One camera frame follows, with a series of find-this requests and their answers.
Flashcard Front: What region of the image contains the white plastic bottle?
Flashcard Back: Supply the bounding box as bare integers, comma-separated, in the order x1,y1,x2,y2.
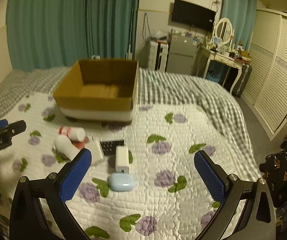
54,134,80,160

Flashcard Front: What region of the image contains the white bottle red label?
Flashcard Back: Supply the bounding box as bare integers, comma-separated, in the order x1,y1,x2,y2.
58,126,86,141

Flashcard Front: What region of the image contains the white power bank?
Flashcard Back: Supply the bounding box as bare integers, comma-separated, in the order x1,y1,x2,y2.
87,140,105,165

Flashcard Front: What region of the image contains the light blue earbuds case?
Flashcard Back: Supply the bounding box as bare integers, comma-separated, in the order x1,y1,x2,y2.
109,173,135,192

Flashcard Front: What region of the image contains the black remote control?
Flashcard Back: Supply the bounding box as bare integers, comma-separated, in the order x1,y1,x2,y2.
100,140,125,157

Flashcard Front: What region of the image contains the white charger adapter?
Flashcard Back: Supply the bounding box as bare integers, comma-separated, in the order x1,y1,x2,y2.
115,146,130,174

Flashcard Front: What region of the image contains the red patterned card case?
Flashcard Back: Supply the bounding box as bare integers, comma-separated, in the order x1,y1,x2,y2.
72,137,89,150

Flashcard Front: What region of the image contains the black printed clothing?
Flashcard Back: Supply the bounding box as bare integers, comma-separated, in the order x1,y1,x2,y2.
258,138,287,230

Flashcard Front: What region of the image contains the brown cardboard box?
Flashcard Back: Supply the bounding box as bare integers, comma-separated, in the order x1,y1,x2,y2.
53,59,139,122

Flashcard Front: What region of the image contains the floral white quilt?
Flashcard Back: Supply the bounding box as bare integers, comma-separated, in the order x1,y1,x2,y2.
0,93,260,239

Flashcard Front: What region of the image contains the teal curtain left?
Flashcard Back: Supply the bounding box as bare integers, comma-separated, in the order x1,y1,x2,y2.
6,0,139,71

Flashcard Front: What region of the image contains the teal curtain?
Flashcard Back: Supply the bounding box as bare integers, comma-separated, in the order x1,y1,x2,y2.
6,0,139,71
221,0,257,50

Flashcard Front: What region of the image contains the dark suitcase beside table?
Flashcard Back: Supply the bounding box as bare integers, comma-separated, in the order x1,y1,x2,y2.
232,64,252,98

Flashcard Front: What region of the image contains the blue laundry basket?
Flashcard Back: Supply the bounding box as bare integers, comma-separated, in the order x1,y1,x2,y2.
206,70,221,83

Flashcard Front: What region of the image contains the grey checkered bedsheet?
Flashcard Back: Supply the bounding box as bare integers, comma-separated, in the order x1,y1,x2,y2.
0,65,254,160

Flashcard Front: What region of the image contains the white dressing table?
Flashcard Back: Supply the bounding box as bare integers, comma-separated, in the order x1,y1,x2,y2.
200,46,248,95

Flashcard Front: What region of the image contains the white louvered wardrobe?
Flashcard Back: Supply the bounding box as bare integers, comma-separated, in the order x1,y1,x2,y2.
242,9,287,140

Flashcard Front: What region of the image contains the white suitcase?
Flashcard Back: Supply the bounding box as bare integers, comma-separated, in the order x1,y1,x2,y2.
147,41,168,73

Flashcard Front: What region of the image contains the grey small refrigerator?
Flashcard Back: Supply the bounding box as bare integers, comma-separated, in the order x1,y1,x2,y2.
166,35,200,75

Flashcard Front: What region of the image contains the oval white vanity mirror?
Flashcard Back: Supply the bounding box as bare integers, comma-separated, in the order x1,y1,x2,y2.
214,18,234,45

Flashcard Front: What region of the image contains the teal curtain right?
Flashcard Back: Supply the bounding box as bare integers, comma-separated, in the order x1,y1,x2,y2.
221,0,257,50

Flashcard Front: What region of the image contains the black wall television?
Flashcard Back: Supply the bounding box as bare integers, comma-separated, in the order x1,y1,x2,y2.
172,0,216,32

